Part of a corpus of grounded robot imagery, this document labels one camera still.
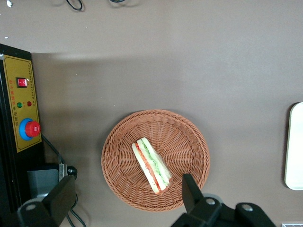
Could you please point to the black machine with yellow panel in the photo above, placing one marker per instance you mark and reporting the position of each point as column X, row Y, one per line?
column 22, row 111

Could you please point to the triangle sandwich with lettuce tomato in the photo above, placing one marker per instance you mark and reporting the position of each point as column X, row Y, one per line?
column 151, row 163

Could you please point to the grey metal connector block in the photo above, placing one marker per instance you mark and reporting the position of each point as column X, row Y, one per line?
column 43, row 182

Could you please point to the cream plastic serving tray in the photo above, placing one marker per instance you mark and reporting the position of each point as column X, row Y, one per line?
column 296, row 146

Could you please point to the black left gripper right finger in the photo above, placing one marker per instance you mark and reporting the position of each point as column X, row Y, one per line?
column 190, row 194

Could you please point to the small white paper scrap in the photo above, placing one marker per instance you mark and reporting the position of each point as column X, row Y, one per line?
column 9, row 3

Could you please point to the round brown wicker basket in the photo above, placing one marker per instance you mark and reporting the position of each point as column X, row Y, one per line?
column 184, row 142

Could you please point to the clear acrylic bottle rack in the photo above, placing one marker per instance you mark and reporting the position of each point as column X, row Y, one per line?
column 293, row 224

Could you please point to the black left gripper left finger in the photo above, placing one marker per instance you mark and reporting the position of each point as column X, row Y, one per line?
column 60, row 196

